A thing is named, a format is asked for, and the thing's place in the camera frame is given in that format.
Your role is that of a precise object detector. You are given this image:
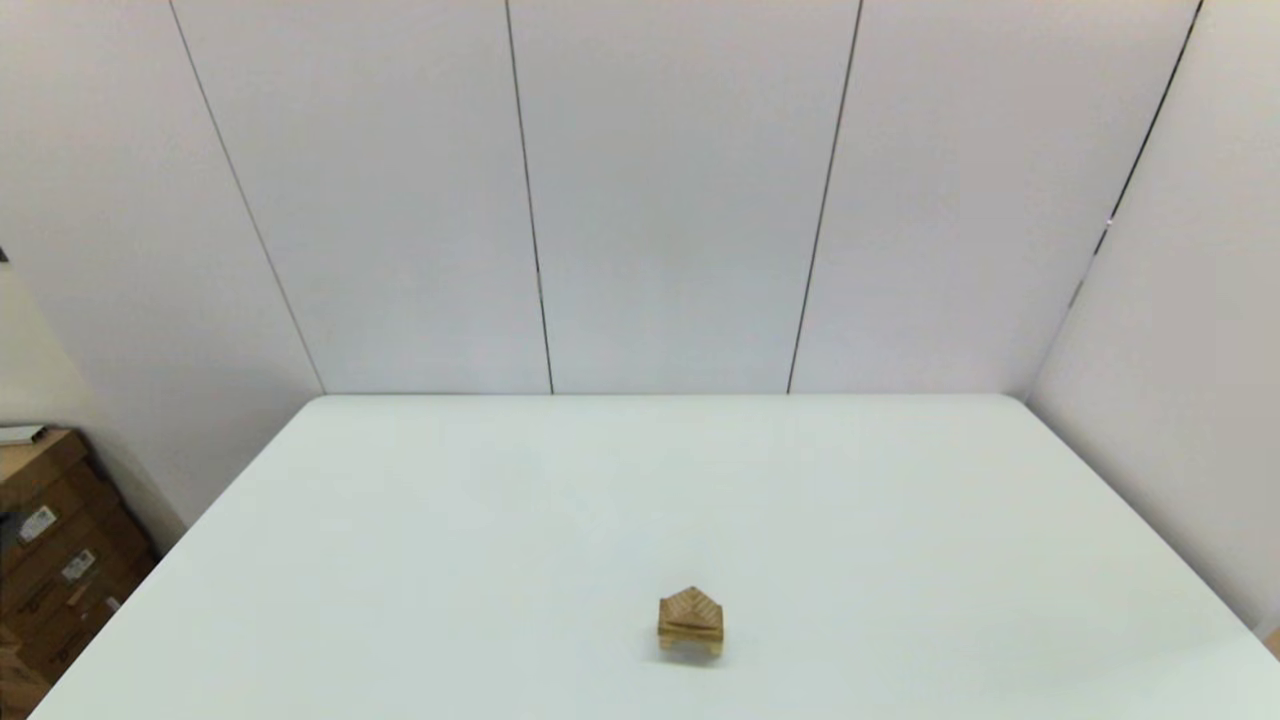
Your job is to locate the triangular wooden block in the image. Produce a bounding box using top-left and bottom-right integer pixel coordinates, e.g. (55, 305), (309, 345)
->
(660, 586), (724, 629)

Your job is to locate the rectangular dark wooden block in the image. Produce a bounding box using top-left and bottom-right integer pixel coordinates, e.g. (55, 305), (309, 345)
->
(657, 616), (725, 644)

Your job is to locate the brown cardboard box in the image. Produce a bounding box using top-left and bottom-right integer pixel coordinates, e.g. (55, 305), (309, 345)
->
(0, 628), (51, 720)
(0, 428), (103, 549)
(0, 500), (151, 626)
(18, 560), (159, 683)

